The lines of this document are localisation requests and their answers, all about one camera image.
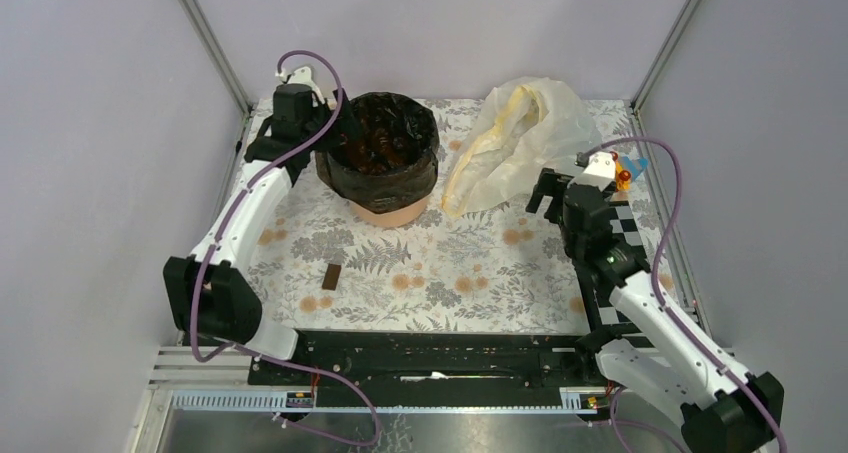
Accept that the black trash bag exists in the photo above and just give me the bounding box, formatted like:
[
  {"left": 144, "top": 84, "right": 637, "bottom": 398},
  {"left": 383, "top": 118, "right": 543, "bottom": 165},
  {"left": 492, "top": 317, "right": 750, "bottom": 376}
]
[{"left": 315, "top": 92, "right": 440, "bottom": 214}]

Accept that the translucent white trash bag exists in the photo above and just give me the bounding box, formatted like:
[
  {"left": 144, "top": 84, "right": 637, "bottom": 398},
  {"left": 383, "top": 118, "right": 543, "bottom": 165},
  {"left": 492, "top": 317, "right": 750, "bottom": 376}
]
[{"left": 441, "top": 76, "right": 601, "bottom": 217}]

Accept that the orange plastic trash bin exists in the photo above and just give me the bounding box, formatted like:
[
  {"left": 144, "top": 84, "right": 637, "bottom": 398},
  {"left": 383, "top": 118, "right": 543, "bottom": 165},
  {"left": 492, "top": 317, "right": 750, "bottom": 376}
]
[{"left": 350, "top": 196, "right": 430, "bottom": 229}]

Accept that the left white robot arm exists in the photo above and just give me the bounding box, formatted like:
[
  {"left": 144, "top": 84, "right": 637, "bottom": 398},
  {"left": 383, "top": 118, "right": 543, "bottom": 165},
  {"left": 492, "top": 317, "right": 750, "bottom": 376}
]
[{"left": 163, "top": 79, "right": 361, "bottom": 384}]

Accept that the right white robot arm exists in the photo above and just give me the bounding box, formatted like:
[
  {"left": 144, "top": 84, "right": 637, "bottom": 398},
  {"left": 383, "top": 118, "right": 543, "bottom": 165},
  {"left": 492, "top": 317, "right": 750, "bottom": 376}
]
[{"left": 526, "top": 168, "right": 787, "bottom": 452}]

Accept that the red yellow toy vehicle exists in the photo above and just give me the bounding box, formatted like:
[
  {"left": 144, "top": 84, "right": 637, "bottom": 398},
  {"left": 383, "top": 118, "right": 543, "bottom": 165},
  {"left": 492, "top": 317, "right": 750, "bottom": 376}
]
[{"left": 610, "top": 151, "right": 635, "bottom": 192}]

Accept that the floral patterned table mat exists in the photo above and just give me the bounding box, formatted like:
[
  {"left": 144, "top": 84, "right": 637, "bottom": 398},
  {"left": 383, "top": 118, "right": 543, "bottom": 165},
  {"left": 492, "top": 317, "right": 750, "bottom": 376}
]
[{"left": 225, "top": 97, "right": 690, "bottom": 337}]

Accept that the blue toy piece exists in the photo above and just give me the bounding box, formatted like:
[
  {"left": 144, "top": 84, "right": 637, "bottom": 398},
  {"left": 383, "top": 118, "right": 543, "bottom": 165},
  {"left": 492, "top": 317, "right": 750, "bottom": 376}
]
[{"left": 620, "top": 157, "right": 649, "bottom": 181}]

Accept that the black white checkerboard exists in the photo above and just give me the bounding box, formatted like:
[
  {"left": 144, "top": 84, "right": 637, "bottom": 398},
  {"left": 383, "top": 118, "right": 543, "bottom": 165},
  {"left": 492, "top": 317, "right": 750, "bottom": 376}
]
[{"left": 574, "top": 200, "right": 650, "bottom": 334}]

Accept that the dark brown wooden block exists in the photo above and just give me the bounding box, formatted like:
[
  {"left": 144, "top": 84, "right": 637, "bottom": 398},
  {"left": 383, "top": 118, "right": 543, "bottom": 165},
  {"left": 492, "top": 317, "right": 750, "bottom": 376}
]
[{"left": 321, "top": 264, "right": 342, "bottom": 291}]

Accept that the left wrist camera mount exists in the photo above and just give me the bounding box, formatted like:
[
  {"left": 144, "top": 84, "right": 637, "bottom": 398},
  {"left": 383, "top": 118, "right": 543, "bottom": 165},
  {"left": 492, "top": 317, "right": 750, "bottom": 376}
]
[{"left": 275, "top": 64, "right": 326, "bottom": 104}]

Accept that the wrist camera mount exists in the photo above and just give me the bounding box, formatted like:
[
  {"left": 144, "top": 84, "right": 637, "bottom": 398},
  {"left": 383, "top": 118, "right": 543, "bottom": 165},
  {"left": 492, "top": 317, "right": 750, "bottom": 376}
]
[
  {"left": 572, "top": 151, "right": 617, "bottom": 190},
  {"left": 275, "top": 64, "right": 326, "bottom": 104}
]

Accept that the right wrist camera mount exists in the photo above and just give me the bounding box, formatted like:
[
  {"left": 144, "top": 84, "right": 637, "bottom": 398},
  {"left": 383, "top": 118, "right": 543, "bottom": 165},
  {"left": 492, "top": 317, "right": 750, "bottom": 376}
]
[{"left": 572, "top": 151, "right": 617, "bottom": 190}]

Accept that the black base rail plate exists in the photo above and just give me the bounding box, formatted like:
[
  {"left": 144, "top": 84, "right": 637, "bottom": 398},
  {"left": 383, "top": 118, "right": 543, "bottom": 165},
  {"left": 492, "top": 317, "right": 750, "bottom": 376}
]
[{"left": 248, "top": 330, "right": 609, "bottom": 408}]

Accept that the slotted metal cable duct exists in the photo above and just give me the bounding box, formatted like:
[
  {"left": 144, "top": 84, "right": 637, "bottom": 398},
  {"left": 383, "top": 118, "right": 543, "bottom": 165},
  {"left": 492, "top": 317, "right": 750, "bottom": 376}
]
[{"left": 173, "top": 388, "right": 598, "bottom": 416}]

